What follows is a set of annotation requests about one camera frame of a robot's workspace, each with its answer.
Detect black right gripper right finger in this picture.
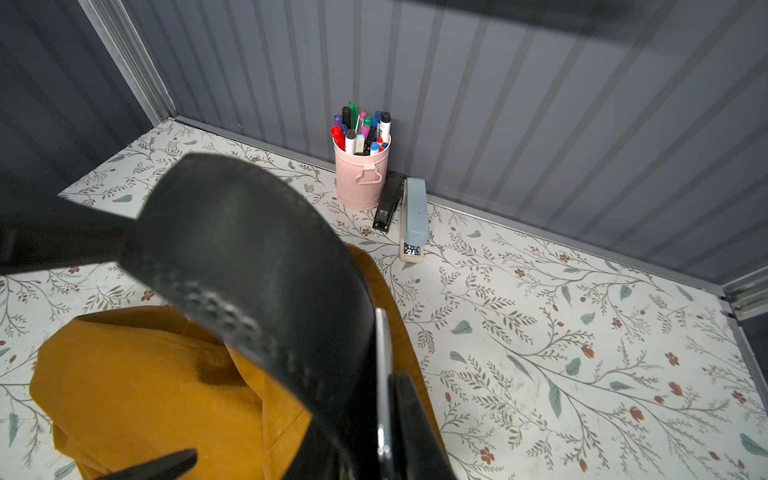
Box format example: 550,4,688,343
394,373,456,480

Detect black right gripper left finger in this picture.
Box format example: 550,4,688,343
99,449,198,480

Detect mustard brown trousers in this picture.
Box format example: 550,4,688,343
29,242,448,480

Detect black leather belt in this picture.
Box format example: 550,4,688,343
1,153,396,479

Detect light blue stapler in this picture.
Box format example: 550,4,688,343
398,177,429,264

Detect black stapler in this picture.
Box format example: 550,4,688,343
373,171,405,233

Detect pink metal pen cup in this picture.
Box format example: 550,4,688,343
334,134,390,210

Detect colourful marker pens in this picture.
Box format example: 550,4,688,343
329,101,393,156

